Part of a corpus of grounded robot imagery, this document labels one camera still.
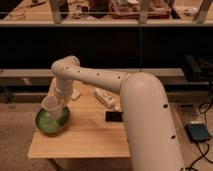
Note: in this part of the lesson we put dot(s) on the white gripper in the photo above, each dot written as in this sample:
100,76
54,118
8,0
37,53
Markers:
63,90

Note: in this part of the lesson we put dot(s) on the translucent ceramic cup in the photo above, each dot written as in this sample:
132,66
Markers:
51,106

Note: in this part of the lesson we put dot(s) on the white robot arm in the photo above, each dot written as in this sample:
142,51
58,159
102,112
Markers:
148,122

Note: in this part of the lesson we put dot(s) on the green ceramic bowl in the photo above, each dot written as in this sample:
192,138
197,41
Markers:
50,125

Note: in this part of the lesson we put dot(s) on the small white block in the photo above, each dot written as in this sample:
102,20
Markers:
75,95

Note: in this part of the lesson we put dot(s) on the black smartphone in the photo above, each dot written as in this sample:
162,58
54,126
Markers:
113,116

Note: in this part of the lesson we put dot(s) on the black equipment box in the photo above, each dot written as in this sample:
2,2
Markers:
198,69

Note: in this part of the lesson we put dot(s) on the blue foot pedal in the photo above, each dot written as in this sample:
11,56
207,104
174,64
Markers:
197,133

